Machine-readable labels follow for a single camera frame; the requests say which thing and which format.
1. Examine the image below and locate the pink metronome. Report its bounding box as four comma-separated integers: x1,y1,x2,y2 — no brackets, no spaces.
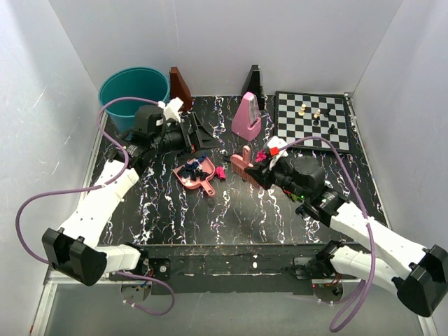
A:
231,92,261,141

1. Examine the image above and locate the teal plastic waste bin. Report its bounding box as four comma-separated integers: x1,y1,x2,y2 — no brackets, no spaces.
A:
98,67,170,133

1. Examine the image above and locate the brown wooden metronome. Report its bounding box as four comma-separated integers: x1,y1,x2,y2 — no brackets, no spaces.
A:
169,66,193,111

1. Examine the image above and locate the pink hand brush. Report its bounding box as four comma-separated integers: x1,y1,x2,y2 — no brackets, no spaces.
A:
230,146,262,188

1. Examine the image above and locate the pink dustpan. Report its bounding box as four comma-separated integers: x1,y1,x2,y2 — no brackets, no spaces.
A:
173,155,216,197

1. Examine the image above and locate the magenta paper scrap left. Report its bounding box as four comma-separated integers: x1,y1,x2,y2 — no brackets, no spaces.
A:
215,166,227,181

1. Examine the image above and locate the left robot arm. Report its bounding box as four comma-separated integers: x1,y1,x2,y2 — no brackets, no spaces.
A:
42,105,219,286

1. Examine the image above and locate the magenta paper scrap right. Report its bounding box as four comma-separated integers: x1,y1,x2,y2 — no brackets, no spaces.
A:
255,150,270,163

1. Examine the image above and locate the dark navy scrap lower right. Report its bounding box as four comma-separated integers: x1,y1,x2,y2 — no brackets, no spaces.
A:
295,206,307,216

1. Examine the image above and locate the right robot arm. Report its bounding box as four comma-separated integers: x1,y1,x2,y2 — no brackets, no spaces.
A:
243,154,447,317

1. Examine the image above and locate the black metronome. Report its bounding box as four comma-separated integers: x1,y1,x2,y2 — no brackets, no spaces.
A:
241,64,264,99

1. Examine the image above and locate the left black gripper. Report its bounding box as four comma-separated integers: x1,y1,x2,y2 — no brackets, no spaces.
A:
152,113,221,162

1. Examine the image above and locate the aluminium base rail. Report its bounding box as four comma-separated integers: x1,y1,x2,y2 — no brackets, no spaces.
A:
29,269,439,335

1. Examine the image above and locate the purple cable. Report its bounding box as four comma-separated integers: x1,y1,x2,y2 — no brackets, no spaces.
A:
279,136,377,333
15,97,175,317

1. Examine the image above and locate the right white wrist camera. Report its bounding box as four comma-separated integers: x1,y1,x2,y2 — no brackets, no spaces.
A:
264,136,288,170

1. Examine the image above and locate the magenta paper scrap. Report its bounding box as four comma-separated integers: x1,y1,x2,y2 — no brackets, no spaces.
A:
255,150,270,163
215,166,227,181

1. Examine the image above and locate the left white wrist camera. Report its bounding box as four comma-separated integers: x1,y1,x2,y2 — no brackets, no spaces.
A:
157,97,183,123

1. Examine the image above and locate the dark navy scrap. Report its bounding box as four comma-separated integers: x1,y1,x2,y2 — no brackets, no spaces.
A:
178,161,210,181
295,206,307,216

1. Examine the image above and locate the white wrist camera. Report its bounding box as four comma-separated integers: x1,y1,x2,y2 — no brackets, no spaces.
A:
264,136,288,170
157,97,183,123

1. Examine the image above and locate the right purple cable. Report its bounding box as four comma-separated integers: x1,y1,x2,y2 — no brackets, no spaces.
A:
279,136,377,333

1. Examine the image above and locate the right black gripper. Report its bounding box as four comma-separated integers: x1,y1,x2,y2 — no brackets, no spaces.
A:
244,155,309,200

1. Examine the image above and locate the dark navy scrap centre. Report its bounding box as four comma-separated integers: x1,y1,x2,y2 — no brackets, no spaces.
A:
178,161,210,181

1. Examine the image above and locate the white chess piece left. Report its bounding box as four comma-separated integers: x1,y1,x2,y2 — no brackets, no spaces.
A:
298,104,307,116

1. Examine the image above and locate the black white chessboard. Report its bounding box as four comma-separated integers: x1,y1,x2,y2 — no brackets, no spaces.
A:
274,91,351,153

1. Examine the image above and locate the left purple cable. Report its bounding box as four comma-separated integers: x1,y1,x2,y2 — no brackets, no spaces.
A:
15,97,175,317

